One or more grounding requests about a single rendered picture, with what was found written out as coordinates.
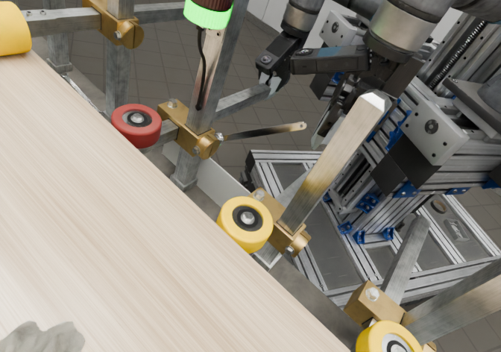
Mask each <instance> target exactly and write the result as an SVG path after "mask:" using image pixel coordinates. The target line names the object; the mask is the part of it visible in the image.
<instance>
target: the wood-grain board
mask: <svg viewBox="0 0 501 352"><path fill-rule="evenodd" d="M28 320H29V321H34V322H36V323H37V324H38V325H37V326H38V327H39V330H41V331H44V330H45V331H47V329H49V328H50V327H53V326H55V325H57V324H59V323H60V322H63V321H73V323H74V327H76V329H77V331H79V333H81V334H83V335H82V336H84V339H85V341H84V342H85V344H84V345H83V348H82V350H81V352H351V351H350V350H349V349H348V348H347V347H346V346H345V345H344V344H343V343H342V342H340V341H339V340H338V339H337V338H336V337H335V336H334V335H333V334H332V333H331V332H330V331H329V330H328V329H327V328H326V327H325V326H324V325H323V324H322V323H321V322H320V321H319V320H318V319H317V318H316V317H315V316H313V315H312V314H311V313H310V312H309V311H308V310H307V309H306V308H305V307H304V306H303V305H302V304H300V303H299V302H298V301H297V300H296V299H295V298H294V297H293V296H292V295H291V294H290V293H289V292H288V291H286V290H285V289H284V288H283V287H282V286H281V285H280V284H279V283H278V282H277V281H276V280H275V279H274V278H273V277H272V276H271V275H270V274H269V273H268V272H267V271H266V270H265V269H264V268H263V267H262V266H261V265H259V264H258V263H257V262H256V261H255V260H254V259H253V258H252V257H251V256H250V255H249V254H248V253H247V252H246V251H244V250H243V249H242V248H241V247H240V246H239V245H238V244H237V243H236V242H235V241H234V240H233V239H231V238H230V237H229V236H228V235H227V234H226V233H225V232H224V231H223V230H222V229H221V228H220V227H219V226H218V225H217V224H216V223H215V222H214V221H213V220H212V219H211V218H210V217H209V216H208V215H207V214H206V213H204V212H203V211H202V210H201V209H200V208H199V207H198V206H197V205H196V204H195V203H194V202H193V201H192V200H190V199H189V198H188V197H187V196H186V195H185V194H184V193H183V192H182V191H181V190H180V189H179V188H178V187H177V186H175V185H174V184H173V183H172V182H171V181H170V180H169V179H168V178H167V177H166V176H165V175H164V174H163V173H162V172H161V171H160V170H159V169H158V168H157V167H156V166H155V165H154V164H153V163H152V162H151V161H149V160H148V159H147V158H146V157H145V156H144V155H143V154H142V153H141V152H140V151H139V150H138V149H137V148H135V147H134V146H133V145H132V144H131V143H130V142H129V141H128V140H127V139H126V138H125V137H124V136H123V135H121V134H120V133H119V132H118V131H117V130H116V129H115V128H114V127H113V126H112V125H111V124H110V123H109V122H108V121H107V120H106V119H105V118H104V117H103V116H102V115H101V114H100V113H99V112H98V111H97V110H96V109H94V108H93V107H92V106H91V105H90V104H89V103H88V102H87V101H86V100H85V99H84V98H83V97H82V96H80V95H79V94H78V93H77V92H76V91H75V90H74V89H73V88H72V87H71V86H70V85H69V84H68V83H66V82H65V81H64V80H63V79H62V78H61V77H60V76H59V75H58V74H57V73H56V72H55V71H54V70H53V69H52V68H51V67H50V66H49V65H48V64H47V63H46V62H45V61H44V60H43V59H42V58H41V57H39V56H38V55H37V54H36V53H35V52H34V51H33V50H32V49H31V50H30V51H29V52H26V53H21V54H11V55H5V56H0V341H1V340H2V339H4V338H5V337H7V336H8V335H9V334H10V333H11V332H12V331H13V330H15V329H16V328H17V327H18V326H19V325H20V324H23V323H24V322H26V321H28Z"/></svg>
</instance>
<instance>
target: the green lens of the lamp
mask: <svg viewBox="0 0 501 352"><path fill-rule="evenodd" d="M183 13H184V15H185V17H186V18H187V19H188V20H190V21H191V22H194V23H195V24H197V25H200V26H203V27H205V28H211V29H222V28H225V27H226V25H227V20H228V17H229V14H230V9H229V10H228V11H227V12H215V11H211V10H207V9H204V8H202V7H199V6H197V5H196V4H194V3H193V2H192V1H190V0H186V3H185V7H184V12H183Z"/></svg>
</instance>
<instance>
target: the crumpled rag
mask: <svg viewBox="0 0 501 352"><path fill-rule="evenodd" d="M37 325H38V324H37V323H36V322H34V321H29V320H28V321H26V322H24V323H23V324H20V325H19V326H18V327H17V328H16V329H15V330H13V331H12V332H11V333H10V334H9V335H8V336H7V337H5V338H4V339H2V340H1V341H0V352H81V350H82V348H83V346H84V344H85V342H84V341H85V339H84V336H82V335H83V334H81V333H79V331H77V329H76V327H74V323H73V321H63V322H60V323H59V324H57V325H55V326H53V327H50V328H49V329H47V331H45V330H44V331H41V330H39V327H38V326H37Z"/></svg>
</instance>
